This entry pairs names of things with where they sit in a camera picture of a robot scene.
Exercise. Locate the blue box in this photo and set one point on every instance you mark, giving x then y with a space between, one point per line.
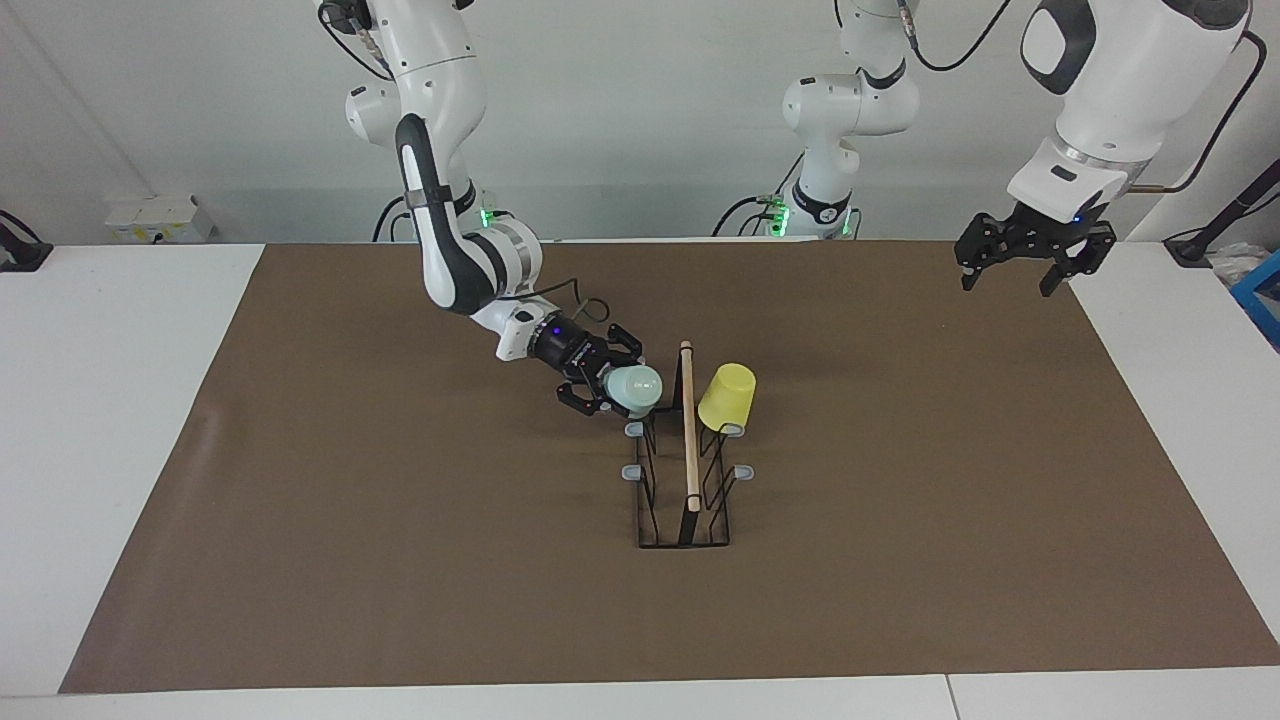
1262 300

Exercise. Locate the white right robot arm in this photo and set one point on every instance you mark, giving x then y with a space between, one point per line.
440 110

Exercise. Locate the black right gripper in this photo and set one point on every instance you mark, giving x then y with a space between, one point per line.
568 350

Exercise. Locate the black table clamp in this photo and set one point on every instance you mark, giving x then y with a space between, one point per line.
22 255

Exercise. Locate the light green plastic cup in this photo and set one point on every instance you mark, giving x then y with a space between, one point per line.
635 392

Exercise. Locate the clear plastic bag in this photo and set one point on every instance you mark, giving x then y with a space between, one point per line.
1238 262

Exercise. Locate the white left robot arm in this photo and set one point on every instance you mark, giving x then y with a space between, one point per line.
1120 90

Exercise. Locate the yellow plastic cup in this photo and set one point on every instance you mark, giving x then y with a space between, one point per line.
727 398

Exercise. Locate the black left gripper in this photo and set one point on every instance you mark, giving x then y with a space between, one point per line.
1050 235

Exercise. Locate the brown table mat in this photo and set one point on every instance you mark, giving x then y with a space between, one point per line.
500 600

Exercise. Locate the white power box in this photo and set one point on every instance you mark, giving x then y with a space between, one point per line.
160 218

